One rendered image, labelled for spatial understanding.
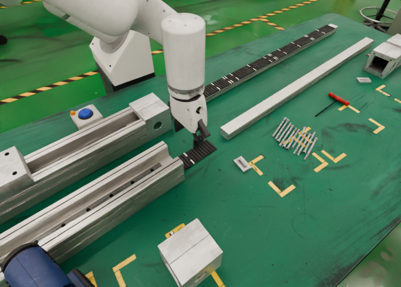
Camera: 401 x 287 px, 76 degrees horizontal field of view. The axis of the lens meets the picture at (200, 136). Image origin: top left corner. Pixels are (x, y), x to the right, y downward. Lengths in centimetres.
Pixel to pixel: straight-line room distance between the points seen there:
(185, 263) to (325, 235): 36
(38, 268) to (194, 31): 45
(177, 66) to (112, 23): 14
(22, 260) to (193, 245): 29
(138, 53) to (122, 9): 62
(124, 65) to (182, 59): 59
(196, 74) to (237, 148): 36
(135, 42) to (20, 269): 81
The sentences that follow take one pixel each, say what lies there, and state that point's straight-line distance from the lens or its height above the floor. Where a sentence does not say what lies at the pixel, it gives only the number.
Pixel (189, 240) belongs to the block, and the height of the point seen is 87.
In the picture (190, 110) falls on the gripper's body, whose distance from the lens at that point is 59.
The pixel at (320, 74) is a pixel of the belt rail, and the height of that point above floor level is 81.
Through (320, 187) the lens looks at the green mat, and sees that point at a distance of 81.
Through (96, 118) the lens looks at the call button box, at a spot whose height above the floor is 84.
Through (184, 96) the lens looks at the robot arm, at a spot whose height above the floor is 106.
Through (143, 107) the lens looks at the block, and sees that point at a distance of 83.
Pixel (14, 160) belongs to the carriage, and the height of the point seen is 90.
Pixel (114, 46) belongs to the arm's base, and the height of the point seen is 91.
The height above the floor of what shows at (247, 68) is 81.
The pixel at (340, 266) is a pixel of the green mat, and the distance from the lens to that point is 73.
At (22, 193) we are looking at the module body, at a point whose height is 84.
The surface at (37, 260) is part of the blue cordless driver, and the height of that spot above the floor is 99.
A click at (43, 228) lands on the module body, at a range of 72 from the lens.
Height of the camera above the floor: 141
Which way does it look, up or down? 48 degrees down
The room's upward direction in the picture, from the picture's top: straight up
